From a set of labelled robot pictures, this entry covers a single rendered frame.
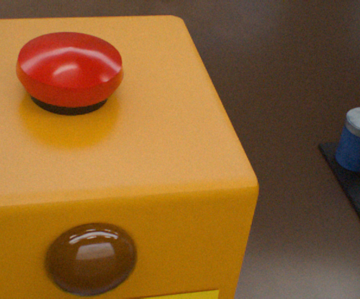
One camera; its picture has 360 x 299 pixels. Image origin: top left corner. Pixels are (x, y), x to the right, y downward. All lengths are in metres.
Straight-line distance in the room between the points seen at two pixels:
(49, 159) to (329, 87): 2.11
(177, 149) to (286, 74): 2.10
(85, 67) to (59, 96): 0.01
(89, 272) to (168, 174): 0.04
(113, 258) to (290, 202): 1.67
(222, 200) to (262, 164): 1.75
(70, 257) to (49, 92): 0.06
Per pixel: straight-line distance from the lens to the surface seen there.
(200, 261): 0.30
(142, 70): 0.33
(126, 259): 0.27
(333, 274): 1.80
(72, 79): 0.29
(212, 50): 2.43
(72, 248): 0.27
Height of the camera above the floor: 1.26
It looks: 38 degrees down
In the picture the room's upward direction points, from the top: 8 degrees clockwise
